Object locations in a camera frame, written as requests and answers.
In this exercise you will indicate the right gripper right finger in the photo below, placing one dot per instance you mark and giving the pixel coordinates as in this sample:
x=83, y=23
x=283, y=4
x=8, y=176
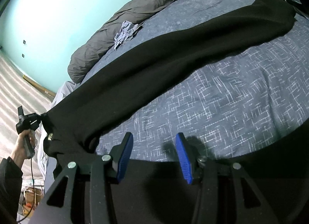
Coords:
x=226, y=193

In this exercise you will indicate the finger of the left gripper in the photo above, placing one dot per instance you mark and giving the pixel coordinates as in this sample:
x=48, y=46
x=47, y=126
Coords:
x=42, y=118

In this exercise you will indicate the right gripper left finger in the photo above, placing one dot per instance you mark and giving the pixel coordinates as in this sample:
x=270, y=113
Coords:
x=82, y=192

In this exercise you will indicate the person's left forearm sleeve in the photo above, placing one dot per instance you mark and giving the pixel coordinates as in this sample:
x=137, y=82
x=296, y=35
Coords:
x=11, y=182

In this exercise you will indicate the person's left hand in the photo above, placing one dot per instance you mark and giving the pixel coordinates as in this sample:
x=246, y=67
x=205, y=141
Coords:
x=18, y=155

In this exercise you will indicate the striped beige curtain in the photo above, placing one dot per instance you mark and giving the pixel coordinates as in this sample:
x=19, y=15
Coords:
x=16, y=92

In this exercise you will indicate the light grey blanket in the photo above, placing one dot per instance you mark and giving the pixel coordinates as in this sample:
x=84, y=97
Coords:
x=42, y=158

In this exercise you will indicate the cardboard box on floor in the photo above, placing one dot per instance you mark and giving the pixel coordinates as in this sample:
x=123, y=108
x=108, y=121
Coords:
x=33, y=196

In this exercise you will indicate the blue patterned bed sheet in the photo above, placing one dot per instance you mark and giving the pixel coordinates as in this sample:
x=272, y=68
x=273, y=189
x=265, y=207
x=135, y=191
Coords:
x=235, y=106

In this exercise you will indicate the small blue crumpled cloth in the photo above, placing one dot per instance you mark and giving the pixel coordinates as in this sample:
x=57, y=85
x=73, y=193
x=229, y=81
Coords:
x=127, y=31

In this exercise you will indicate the dark grey rolled duvet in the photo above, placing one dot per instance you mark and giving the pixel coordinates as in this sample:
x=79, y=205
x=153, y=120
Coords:
x=86, y=56

